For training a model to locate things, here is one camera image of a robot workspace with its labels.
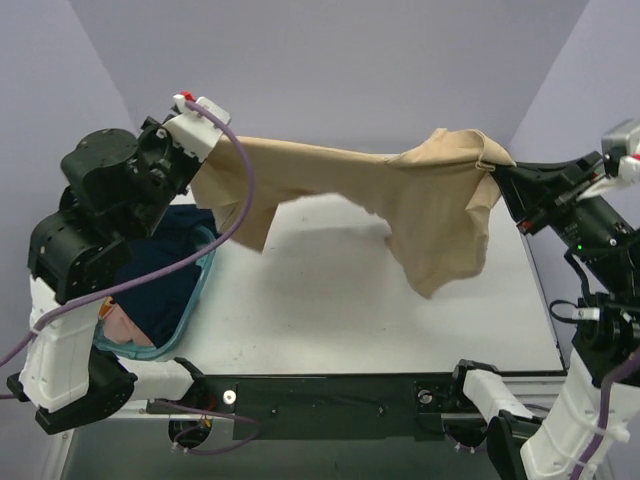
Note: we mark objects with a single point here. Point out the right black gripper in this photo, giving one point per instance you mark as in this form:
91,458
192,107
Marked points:
542,201

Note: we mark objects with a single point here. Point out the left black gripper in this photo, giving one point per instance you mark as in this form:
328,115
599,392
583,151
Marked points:
176,163

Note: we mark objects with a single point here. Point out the beige t shirt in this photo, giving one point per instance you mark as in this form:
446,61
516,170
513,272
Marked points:
436,197

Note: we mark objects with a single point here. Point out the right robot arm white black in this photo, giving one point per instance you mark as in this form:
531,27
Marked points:
600,394

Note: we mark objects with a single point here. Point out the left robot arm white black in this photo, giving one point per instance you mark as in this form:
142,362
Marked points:
119,186

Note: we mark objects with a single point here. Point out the teal plastic basket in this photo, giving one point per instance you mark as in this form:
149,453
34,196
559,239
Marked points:
203,238

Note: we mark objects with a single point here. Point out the navy blue t shirt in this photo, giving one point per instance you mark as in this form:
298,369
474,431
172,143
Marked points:
157,306

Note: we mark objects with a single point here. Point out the pink patterned t shirt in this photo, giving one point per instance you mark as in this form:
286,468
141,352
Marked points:
118,327

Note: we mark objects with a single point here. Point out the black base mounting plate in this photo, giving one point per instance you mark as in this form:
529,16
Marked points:
422,406

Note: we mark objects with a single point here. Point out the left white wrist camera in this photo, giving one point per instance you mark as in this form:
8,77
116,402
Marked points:
190,130

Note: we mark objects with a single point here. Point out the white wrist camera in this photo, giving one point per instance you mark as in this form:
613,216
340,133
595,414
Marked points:
620,149
190,130

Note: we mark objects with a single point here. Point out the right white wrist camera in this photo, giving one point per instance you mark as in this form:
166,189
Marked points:
620,149

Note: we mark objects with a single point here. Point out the aluminium frame rail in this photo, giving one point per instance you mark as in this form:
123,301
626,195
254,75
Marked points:
532,390

